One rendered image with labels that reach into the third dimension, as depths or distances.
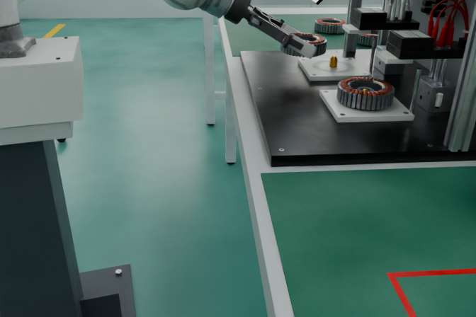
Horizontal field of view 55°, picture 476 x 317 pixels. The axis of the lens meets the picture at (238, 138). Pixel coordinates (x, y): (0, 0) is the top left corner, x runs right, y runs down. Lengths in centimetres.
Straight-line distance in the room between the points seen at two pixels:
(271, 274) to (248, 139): 36
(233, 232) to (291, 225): 122
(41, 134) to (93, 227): 99
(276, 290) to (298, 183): 23
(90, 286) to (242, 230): 60
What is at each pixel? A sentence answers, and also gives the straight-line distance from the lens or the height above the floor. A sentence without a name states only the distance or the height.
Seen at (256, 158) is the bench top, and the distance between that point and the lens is 80.
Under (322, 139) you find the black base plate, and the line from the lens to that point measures 83.
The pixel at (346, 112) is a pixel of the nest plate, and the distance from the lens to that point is 92.
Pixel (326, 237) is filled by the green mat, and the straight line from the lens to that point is 63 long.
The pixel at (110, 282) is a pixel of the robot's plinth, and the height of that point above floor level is 2.
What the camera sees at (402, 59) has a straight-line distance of 94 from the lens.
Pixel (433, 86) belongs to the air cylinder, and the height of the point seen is 82.
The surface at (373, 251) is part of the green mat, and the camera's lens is 62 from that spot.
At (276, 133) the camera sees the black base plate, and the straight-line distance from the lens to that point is 84.
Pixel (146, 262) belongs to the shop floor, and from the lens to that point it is 174.
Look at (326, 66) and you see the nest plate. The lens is 120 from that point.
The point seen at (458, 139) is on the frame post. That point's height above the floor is 79.
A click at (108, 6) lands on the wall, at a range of 577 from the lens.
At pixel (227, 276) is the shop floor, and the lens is 166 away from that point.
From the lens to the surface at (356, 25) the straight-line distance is 118.
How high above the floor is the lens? 113
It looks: 26 degrees down
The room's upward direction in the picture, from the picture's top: straight up
